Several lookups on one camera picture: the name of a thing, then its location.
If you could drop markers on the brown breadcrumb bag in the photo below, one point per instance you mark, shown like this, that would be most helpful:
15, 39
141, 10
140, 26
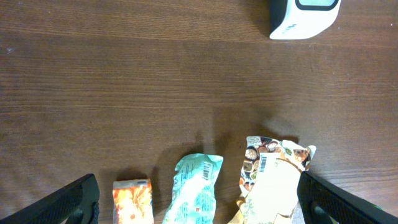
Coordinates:
269, 179

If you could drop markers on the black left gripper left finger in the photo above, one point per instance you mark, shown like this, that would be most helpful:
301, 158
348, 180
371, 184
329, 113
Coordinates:
76, 202

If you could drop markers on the small orange white packet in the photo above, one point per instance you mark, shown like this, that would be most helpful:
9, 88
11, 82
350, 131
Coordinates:
133, 202

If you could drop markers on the teal tissue packet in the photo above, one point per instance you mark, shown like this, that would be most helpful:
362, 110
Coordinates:
193, 191

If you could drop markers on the white barcode scanner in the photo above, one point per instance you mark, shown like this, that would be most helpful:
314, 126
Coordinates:
301, 19

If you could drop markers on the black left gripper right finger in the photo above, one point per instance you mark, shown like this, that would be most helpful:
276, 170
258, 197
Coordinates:
323, 202

